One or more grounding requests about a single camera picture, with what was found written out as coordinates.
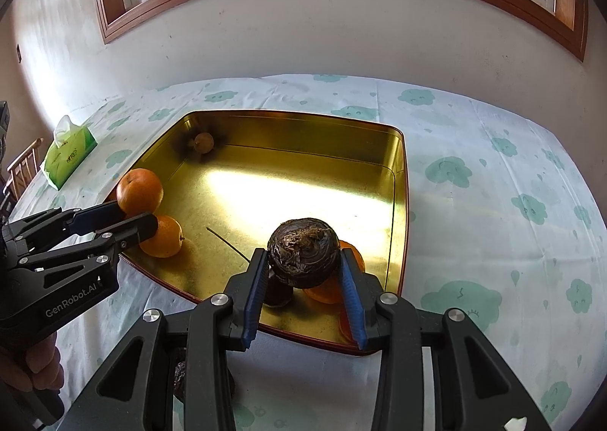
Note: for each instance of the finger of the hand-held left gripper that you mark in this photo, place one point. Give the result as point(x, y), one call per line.
point(128, 232)
point(95, 218)

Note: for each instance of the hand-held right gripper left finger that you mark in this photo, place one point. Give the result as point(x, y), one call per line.
point(256, 298)

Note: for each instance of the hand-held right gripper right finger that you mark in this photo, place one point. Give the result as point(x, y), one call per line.
point(351, 303)

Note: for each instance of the dark wrinkled round fruit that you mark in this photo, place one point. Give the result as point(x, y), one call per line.
point(280, 293)
point(180, 379)

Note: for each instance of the large orange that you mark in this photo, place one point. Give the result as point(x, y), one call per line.
point(140, 191)

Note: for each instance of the dark round fruit fibrous top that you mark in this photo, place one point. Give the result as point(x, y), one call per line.
point(303, 251)

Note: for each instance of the brown longan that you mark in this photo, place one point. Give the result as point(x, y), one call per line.
point(204, 143)

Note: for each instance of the red and gold tin box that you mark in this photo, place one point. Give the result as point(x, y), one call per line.
point(284, 184)

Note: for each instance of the person's left hand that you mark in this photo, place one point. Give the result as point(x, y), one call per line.
point(42, 360)

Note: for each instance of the small orange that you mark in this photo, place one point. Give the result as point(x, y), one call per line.
point(166, 236)
point(322, 293)

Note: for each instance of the thin brown twig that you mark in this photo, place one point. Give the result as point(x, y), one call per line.
point(227, 241)

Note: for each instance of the green tissue pack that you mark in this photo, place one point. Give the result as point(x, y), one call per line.
point(69, 151)

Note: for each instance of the wooden chair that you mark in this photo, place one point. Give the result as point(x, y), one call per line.
point(23, 165)

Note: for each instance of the cloud print tablecloth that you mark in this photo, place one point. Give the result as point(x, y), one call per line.
point(474, 222)

